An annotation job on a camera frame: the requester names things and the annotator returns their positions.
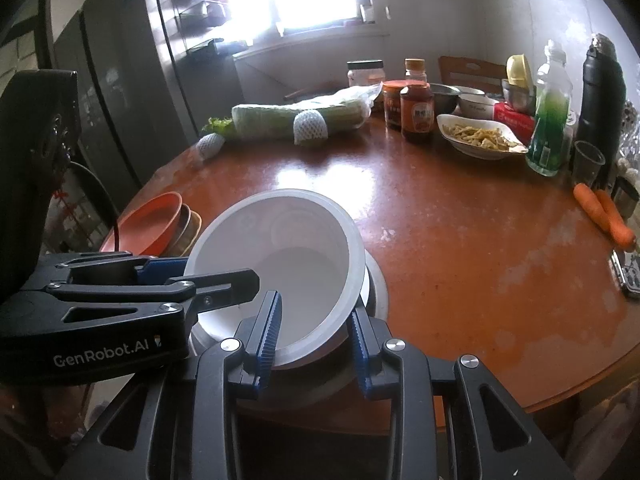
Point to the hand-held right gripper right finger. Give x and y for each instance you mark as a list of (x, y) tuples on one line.
[(361, 355)]

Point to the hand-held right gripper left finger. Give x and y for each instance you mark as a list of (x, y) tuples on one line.
[(267, 330)]

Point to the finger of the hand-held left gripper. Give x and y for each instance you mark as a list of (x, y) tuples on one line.
[(160, 267), (225, 282)]

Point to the shallow steel plate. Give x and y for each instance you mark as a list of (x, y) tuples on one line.
[(183, 225)]

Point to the pink plastic bowl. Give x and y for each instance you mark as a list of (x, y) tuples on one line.
[(145, 220)]

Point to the large steel bowl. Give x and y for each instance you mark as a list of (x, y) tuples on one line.
[(320, 386)]

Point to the yellow rimmed plate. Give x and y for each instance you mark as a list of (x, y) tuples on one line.
[(196, 227)]

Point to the small white paper bowl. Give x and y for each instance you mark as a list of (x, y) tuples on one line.
[(300, 240)]

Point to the grey refrigerator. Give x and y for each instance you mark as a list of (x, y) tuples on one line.
[(120, 85)]

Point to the fruit in white foam net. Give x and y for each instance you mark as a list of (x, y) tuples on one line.
[(310, 127), (209, 147)]

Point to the green lettuce leaves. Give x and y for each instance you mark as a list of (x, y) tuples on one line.
[(220, 126)]

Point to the napa cabbage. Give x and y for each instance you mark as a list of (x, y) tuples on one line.
[(270, 120)]

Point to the sauce jar with red lid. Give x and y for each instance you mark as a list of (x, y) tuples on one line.
[(392, 105)]

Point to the white dish with food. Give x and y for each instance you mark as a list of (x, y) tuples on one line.
[(475, 137)]

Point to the brown sauce bottle orange label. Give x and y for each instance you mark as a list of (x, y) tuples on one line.
[(416, 115)]

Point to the plastic jar with black lid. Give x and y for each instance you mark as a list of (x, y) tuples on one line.
[(365, 75)]

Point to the small steel bowl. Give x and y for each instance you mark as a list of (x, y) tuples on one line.
[(445, 97)]

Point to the orange carrot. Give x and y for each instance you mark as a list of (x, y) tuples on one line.
[(617, 222), (590, 205)]

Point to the white ceramic bowl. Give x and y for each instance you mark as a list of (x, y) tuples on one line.
[(477, 105)]

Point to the red tissue box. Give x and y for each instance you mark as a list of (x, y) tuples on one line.
[(515, 120)]

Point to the bottle with orange cap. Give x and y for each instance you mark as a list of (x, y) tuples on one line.
[(415, 71)]

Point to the clear bottle with green liquid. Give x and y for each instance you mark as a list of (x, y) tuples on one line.
[(550, 130)]

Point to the clear plastic cup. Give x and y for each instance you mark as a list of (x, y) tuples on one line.
[(589, 162)]

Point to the steel cup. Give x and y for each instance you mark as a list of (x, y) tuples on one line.
[(520, 97)]

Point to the wooden chair with slotted back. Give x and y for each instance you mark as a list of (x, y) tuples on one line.
[(470, 72)]

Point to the small steel container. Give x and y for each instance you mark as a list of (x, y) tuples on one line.
[(627, 200)]

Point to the yellow plastic utensil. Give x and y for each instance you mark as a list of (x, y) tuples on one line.
[(520, 70)]

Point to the black thermos flask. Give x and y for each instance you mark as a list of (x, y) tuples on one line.
[(602, 90)]

